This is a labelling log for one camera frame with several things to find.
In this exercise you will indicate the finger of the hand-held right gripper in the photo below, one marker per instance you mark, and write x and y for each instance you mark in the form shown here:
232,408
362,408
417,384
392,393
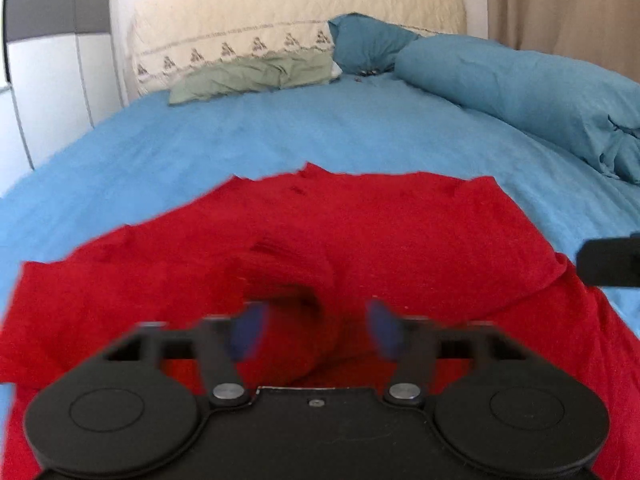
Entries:
607,260

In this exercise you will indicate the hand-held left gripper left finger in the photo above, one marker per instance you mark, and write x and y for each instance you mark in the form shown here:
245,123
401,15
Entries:
247,332

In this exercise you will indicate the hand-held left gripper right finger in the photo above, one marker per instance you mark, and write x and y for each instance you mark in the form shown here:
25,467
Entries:
385,332

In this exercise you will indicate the red garment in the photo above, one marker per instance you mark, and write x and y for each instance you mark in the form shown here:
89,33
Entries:
350,250

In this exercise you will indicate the blue rolled duvet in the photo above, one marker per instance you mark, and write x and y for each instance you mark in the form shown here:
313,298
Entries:
520,90

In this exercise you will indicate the blue bed sheet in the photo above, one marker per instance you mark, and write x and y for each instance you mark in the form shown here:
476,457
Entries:
280,135

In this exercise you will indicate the beige curtain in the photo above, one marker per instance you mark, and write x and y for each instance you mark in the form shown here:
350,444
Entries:
565,10

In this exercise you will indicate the green pillow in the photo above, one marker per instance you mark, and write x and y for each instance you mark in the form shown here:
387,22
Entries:
255,76

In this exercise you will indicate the cream patterned pillow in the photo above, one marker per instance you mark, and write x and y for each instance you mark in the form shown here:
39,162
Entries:
225,47

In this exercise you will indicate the teal pillow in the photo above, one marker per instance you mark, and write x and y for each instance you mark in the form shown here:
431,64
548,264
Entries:
367,42

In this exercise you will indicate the cream quilted headboard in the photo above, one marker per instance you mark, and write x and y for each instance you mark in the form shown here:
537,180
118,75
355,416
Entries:
300,5

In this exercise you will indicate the white and grey wardrobe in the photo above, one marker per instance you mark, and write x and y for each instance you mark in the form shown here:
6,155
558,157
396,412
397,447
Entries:
50,60

